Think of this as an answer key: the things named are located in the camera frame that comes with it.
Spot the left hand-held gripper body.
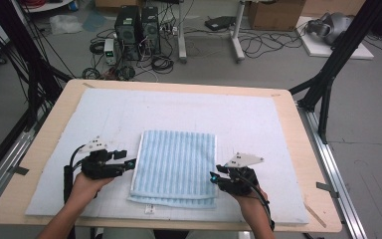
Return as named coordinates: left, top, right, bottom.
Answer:
left=78, top=134, right=125, bottom=181

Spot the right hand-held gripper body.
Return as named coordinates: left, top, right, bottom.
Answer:
left=217, top=152, right=266, bottom=197

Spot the light blue striped towel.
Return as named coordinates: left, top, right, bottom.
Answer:
left=127, top=129, right=219, bottom=215

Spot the person's right hand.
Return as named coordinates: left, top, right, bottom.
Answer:
left=233, top=189, right=270, bottom=218

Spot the person's left hand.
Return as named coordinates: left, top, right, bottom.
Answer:
left=71, top=171, right=113, bottom=204

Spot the white grid mat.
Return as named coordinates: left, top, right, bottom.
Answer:
left=25, top=88, right=310, bottom=225

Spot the thin wooden stick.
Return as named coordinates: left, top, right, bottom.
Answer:
left=303, top=202, right=328, bottom=229

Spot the white power supply box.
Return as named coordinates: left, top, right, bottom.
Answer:
left=103, top=38, right=117, bottom=66

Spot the wide black computer tower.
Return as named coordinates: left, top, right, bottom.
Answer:
left=113, top=4, right=142, bottom=62

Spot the narrow black computer tower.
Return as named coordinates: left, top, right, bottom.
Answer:
left=140, top=5, right=162, bottom=56

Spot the white desk leg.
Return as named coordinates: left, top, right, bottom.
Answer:
left=231, top=0, right=247, bottom=64
left=177, top=0, right=189, bottom=64

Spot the clear plastic bag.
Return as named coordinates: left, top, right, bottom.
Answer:
left=49, top=13, right=85, bottom=36

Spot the black flat device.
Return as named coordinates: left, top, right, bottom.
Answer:
left=204, top=15, right=237, bottom=32

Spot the white floor board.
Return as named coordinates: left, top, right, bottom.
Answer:
left=294, top=15, right=375, bottom=61

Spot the brown cardboard box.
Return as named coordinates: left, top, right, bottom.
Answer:
left=248, top=0, right=306, bottom=32

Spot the grey headset device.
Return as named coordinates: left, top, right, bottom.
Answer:
left=305, top=12, right=354, bottom=46

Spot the grey metal bracket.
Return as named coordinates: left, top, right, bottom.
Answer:
left=315, top=181, right=340, bottom=199

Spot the aluminium rail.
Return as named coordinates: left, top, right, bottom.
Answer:
left=296, top=102, right=369, bottom=239
left=0, top=109, right=45, bottom=217

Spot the black cable coil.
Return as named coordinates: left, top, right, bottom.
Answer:
left=150, top=54, right=175, bottom=75

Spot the black metal frame stand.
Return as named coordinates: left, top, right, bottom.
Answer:
left=0, top=0, right=75, bottom=132
left=287, top=0, right=382, bottom=145

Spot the tangle of black floor cables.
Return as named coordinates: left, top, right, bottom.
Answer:
left=238, top=28, right=300, bottom=60

